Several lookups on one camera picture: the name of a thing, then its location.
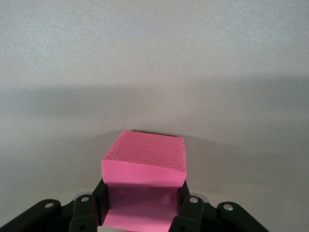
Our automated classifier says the crimson foam cube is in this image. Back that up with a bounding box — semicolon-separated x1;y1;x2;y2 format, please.
100;130;188;232

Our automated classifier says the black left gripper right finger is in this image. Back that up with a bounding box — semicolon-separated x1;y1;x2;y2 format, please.
170;180;206;232

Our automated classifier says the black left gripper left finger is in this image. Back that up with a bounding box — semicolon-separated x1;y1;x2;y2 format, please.
71;180;111;232

